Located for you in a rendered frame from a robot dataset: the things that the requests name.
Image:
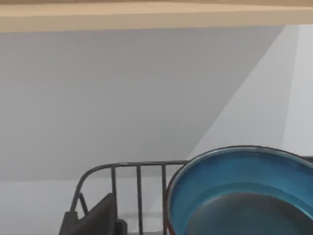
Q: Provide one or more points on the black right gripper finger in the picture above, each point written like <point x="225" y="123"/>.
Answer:
<point x="100" y="220"/>

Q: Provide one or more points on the wooden cupboard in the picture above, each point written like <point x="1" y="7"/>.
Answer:
<point x="146" y="17"/>

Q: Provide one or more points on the blue plate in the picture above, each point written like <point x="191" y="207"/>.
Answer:
<point x="195" y="186"/>

